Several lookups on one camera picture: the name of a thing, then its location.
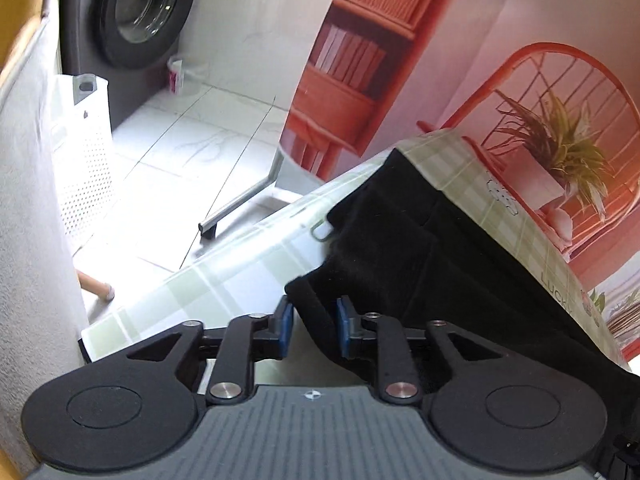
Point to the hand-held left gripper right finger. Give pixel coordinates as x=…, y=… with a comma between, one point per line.
x=345, y=330

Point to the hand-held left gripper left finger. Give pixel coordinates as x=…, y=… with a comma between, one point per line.
x=285, y=327

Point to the black pants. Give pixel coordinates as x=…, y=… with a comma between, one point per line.
x=450, y=270

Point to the green plaid tablecloth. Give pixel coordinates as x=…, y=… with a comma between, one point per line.
x=225, y=280

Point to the metal backdrop stand leg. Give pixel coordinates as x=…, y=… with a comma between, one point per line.
x=240, y=200

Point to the wooden furniture leg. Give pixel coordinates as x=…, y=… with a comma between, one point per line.
x=96, y=286

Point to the white perforated laundry basket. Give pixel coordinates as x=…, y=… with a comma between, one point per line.
x=87, y=160

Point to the grey fabric cover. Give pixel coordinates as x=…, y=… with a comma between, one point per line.
x=30, y=235

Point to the white plastic cup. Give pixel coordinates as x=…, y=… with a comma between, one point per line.
x=177, y=74

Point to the grey front-load washing machine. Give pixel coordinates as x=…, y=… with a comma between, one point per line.
x=145, y=10

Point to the yellow wooden furniture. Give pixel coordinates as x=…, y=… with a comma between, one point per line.
x=22, y=0

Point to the printed room scene wall poster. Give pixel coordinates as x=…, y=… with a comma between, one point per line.
x=450, y=35

